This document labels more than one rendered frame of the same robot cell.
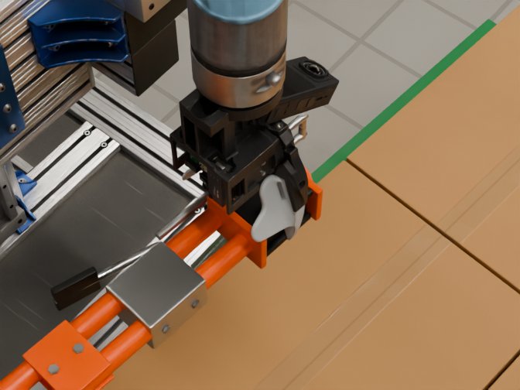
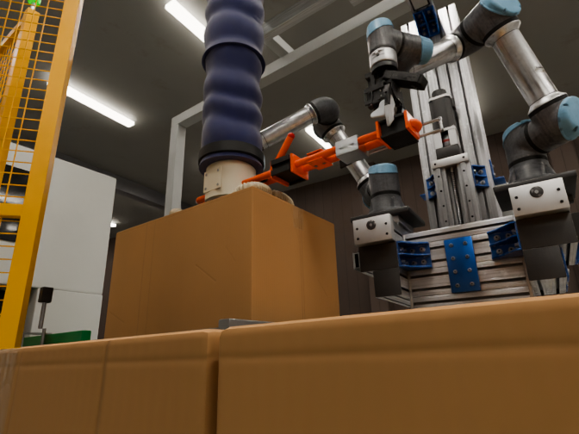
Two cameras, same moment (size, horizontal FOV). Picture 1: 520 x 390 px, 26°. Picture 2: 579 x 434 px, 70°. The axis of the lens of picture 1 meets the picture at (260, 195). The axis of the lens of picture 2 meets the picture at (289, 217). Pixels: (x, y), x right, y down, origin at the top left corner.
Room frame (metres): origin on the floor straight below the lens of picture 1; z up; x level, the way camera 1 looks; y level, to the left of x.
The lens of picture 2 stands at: (0.18, -0.87, 0.53)
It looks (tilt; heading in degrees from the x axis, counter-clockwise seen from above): 19 degrees up; 82
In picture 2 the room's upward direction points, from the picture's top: 2 degrees counter-clockwise
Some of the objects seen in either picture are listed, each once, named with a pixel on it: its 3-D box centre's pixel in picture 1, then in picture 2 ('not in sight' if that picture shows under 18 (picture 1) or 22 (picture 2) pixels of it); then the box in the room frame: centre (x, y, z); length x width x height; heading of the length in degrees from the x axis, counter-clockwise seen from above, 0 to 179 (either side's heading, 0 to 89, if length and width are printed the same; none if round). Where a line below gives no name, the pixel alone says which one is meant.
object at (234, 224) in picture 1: (265, 206); (397, 130); (0.58, 0.00, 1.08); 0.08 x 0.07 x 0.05; 135
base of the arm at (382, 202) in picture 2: not in sight; (387, 207); (0.76, 0.57, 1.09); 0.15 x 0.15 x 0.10
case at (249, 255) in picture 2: not in sight; (222, 288); (0.14, 0.42, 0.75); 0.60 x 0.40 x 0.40; 136
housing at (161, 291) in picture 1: (157, 294); (351, 150); (0.49, 0.09, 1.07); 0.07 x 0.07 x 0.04; 45
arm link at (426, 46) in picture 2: not in sight; (408, 52); (0.67, 0.05, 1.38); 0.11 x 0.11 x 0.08; 10
